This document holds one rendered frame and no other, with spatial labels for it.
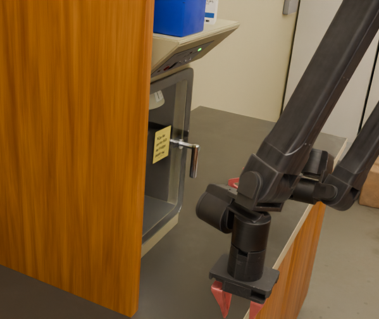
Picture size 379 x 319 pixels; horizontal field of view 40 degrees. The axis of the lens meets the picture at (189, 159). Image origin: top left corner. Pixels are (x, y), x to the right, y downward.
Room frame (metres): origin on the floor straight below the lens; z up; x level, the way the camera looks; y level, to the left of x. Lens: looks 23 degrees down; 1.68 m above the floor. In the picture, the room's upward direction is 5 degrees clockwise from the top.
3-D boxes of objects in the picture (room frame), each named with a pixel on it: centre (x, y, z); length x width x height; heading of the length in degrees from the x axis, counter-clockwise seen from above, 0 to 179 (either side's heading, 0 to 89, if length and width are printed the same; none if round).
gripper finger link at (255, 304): (0.69, -0.12, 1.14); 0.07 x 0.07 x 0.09; 67
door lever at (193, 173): (1.19, 0.00, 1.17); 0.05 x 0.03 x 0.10; 66
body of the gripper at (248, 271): (0.70, -0.11, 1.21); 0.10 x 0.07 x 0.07; 67
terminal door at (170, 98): (1.11, 0.07, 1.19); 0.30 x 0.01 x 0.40; 156
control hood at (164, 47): (1.09, 0.03, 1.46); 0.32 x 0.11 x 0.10; 157
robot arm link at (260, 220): (0.70, -0.10, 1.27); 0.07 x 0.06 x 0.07; 44
